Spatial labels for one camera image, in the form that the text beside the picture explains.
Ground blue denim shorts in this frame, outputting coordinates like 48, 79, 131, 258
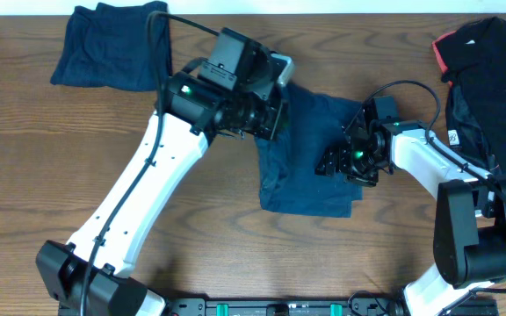
255, 83, 363, 218

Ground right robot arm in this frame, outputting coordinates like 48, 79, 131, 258
314, 97, 506, 315

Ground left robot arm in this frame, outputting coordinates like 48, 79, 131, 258
36, 28, 294, 316

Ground folded dark navy garment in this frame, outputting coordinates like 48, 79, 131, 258
50, 1, 172, 92

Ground black shirt with red trim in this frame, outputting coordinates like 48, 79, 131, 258
432, 17, 506, 175

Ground right black camera cable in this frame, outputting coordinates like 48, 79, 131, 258
344, 79, 506, 316

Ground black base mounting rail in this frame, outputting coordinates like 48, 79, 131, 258
160, 297, 499, 316

